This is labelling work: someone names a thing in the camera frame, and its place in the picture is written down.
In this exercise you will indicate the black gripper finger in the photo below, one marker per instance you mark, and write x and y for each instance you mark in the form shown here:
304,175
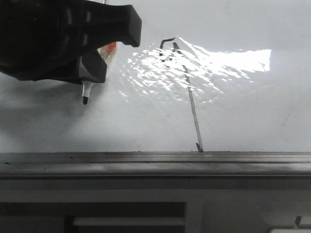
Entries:
91,68
117,24

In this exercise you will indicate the white whiteboard marker pen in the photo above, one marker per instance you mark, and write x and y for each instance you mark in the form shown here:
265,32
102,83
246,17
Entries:
87,87

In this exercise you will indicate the aluminium whiteboard tray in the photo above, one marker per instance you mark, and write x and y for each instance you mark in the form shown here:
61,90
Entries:
155,164

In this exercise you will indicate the red magnet taped to marker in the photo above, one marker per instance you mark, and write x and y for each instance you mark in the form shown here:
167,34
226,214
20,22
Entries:
109,50

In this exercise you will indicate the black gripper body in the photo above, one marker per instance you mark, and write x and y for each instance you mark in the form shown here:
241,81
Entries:
42,39

